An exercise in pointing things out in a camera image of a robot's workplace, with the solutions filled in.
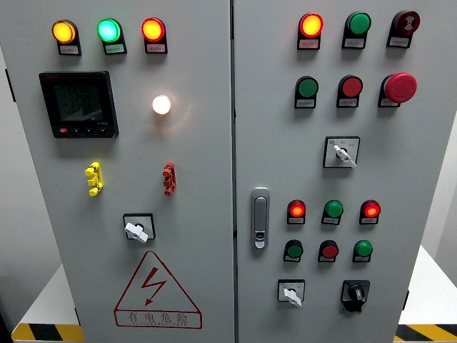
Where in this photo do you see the black-handle turn switch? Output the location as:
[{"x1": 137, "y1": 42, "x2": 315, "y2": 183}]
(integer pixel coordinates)
[{"x1": 340, "y1": 279, "x2": 371, "y2": 314}]

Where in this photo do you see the pale grey cabinet door with display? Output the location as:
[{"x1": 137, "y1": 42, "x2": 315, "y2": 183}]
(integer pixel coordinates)
[{"x1": 0, "y1": 0, "x2": 236, "y2": 343}]

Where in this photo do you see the silver door lock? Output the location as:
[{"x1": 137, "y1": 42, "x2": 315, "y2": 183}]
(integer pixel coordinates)
[{"x1": 250, "y1": 187, "x2": 271, "y2": 250}]

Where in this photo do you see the pale grey cabinet door with lock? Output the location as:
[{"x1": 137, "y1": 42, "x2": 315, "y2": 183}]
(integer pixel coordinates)
[{"x1": 233, "y1": 0, "x2": 457, "y2": 343}]

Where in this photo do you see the small red lit lamp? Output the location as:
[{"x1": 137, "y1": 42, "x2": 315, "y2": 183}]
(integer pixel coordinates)
[
  {"x1": 287, "y1": 199, "x2": 307, "y2": 218},
  {"x1": 360, "y1": 199, "x2": 382, "y2": 218}
]

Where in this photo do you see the white lit lamp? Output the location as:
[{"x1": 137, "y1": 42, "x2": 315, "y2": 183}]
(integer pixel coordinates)
[{"x1": 151, "y1": 94, "x2": 172, "y2": 116}]

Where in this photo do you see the small green push button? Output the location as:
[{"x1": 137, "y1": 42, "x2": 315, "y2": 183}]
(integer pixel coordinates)
[{"x1": 284, "y1": 239, "x2": 304, "y2": 259}]

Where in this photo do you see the small green lamp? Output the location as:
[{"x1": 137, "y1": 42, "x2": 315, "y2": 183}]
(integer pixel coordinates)
[
  {"x1": 323, "y1": 199, "x2": 344, "y2": 219},
  {"x1": 353, "y1": 239, "x2": 373, "y2": 258}
]

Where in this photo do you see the large green push button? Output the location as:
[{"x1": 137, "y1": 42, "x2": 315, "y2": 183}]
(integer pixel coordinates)
[{"x1": 295, "y1": 75, "x2": 319, "y2": 99}]

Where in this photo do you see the small red push button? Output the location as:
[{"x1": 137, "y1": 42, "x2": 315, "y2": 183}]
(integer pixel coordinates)
[{"x1": 318, "y1": 239, "x2": 340, "y2": 260}]

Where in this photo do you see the red warning triangle sign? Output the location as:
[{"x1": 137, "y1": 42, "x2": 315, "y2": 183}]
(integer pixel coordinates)
[{"x1": 114, "y1": 250, "x2": 204, "y2": 330}]

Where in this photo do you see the large red push button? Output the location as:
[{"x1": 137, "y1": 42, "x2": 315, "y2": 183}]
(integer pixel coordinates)
[{"x1": 338, "y1": 74, "x2": 364, "y2": 99}]

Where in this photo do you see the large red lit lamp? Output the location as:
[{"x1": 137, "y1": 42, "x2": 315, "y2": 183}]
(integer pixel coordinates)
[
  {"x1": 298, "y1": 12, "x2": 325, "y2": 39},
  {"x1": 141, "y1": 16, "x2": 167, "y2": 44}
]

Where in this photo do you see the black display meter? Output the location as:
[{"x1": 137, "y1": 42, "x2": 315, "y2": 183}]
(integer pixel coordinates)
[{"x1": 38, "y1": 70, "x2": 120, "y2": 139}]

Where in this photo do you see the large green lit lamp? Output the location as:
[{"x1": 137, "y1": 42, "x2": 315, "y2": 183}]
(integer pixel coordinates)
[{"x1": 96, "y1": 17, "x2": 123, "y2": 44}]

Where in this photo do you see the large red stop button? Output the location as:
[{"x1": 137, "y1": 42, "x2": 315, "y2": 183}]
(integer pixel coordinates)
[{"x1": 381, "y1": 72, "x2": 418, "y2": 104}]

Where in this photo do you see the large green unlit lamp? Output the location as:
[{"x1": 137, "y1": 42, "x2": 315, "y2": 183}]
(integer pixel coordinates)
[{"x1": 344, "y1": 11, "x2": 372, "y2": 36}]

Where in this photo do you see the large yellow lit lamp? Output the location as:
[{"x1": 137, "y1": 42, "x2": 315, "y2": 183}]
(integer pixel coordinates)
[{"x1": 51, "y1": 19, "x2": 78, "y2": 45}]

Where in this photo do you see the dark red buzzer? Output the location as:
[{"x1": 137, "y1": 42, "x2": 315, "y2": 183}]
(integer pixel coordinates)
[{"x1": 391, "y1": 10, "x2": 421, "y2": 37}]

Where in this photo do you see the black yellow striped tape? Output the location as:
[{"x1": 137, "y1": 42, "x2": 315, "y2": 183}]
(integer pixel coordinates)
[
  {"x1": 393, "y1": 324, "x2": 457, "y2": 343},
  {"x1": 11, "y1": 323, "x2": 86, "y2": 343}
]

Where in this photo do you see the small red handle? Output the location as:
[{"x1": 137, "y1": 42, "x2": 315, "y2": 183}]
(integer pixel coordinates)
[{"x1": 162, "y1": 161, "x2": 177, "y2": 197}]

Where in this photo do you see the white-handle turn switch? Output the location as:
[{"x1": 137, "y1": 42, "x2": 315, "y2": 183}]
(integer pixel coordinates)
[
  {"x1": 322, "y1": 135, "x2": 361, "y2": 169},
  {"x1": 122, "y1": 212, "x2": 156, "y2": 245},
  {"x1": 277, "y1": 279, "x2": 306, "y2": 308}
]

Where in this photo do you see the small yellow handle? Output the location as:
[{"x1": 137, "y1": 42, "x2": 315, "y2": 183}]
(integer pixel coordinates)
[{"x1": 84, "y1": 161, "x2": 104, "y2": 197}]

